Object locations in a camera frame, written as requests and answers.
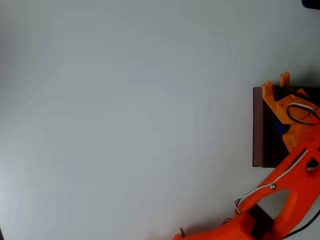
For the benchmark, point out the blue toy brick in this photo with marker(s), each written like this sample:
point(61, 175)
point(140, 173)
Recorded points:
point(281, 128)

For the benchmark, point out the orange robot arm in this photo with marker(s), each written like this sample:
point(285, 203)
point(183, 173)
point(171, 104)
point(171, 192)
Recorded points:
point(295, 175)

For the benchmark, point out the orange gripper with servo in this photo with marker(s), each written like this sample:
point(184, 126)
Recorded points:
point(271, 97)

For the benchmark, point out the dark brown box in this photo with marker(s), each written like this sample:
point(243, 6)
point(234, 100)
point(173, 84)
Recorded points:
point(257, 125)

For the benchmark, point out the dark edge object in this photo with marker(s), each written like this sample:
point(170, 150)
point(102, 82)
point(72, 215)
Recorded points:
point(1, 235)

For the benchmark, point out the black object at corner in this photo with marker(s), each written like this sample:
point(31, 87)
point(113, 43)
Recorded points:
point(312, 3)

